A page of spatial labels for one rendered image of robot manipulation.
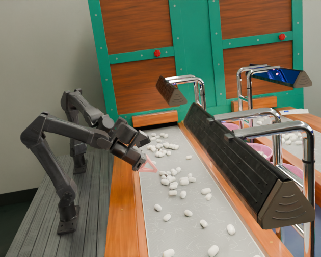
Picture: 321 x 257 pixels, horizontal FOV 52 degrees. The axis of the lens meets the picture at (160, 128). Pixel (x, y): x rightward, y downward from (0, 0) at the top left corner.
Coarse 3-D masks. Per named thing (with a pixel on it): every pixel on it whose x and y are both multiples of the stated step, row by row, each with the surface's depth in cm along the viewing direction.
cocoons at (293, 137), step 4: (260, 120) 207; (284, 136) 170; (288, 136) 170; (292, 136) 168; (296, 136) 168; (300, 136) 170; (284, 140) 165; (288, 140) 162; (292, 140) 165; (288, 144) 162; (296, 144) 160
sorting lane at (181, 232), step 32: (160, 160) 163; (192, 160) 158; (160, 192) 129; (192, 192) 125; (160, 224) 106; (192, 224) 104; (224, 224) 102; (160, 256) 90; (192, 256) 89; (224, 256) 87
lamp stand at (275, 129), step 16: (240, 112) 80; (256, 112) 80; (272, 112) 81; (240, 128) 66; (256, 128) 66; (272, 128) 66; (288, 128) 65; (304, 128) 66; (272, 144) 84; (304, 144) 68; (304, 160) 69; (288, 176) 78; (304, 176) 70; (304, 192) 71; (304, 224) 73; (304, 240) 74; (304, 256) 75
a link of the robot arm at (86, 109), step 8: (80, 88) 172; (64, 96) 169; (72, 96) 166; (80, 96) 166; (64, 104) 171; (72, 104) 168; (80, 104) 162; (88, 104) 162; (88, 112) 156; (96, 112) 157
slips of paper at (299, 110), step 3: (279, 111) 217; (282, 111) 216; (285, 111) 213; (288, 111) 212; (291, 111) 213; (294, 111) 212; (297, 111) 211; (300, 111) 210; (303, 111) 209; (306, 111) 208; (282, 114) 209
